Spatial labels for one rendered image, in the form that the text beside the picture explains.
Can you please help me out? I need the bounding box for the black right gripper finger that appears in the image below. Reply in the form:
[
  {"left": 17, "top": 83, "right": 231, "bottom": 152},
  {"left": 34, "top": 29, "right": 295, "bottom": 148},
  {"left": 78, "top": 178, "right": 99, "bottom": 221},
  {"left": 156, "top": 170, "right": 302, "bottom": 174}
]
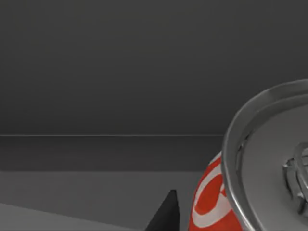
[{"left": 145, "top": 189, "right": 181, "bottom": 231}]

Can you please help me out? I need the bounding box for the red and white can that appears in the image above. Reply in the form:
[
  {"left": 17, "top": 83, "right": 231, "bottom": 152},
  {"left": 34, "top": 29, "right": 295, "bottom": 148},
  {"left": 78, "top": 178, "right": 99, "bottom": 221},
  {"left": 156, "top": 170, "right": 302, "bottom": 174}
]
[{"left": 188, "top": 78, "right": 308, "bottom": 231}]

